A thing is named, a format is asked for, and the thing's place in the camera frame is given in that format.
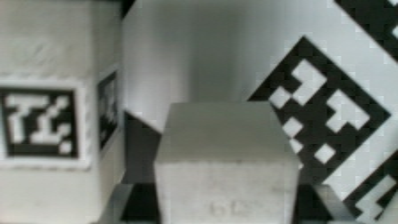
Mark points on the white furniture leg with tag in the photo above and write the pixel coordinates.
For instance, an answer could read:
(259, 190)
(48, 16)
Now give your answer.
(60, 124)

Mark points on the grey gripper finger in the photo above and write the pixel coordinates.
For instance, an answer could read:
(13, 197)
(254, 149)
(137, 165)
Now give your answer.
(226, 167)

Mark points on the white square tabletop part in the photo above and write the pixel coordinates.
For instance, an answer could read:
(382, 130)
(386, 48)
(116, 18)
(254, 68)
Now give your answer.
(300, 53)

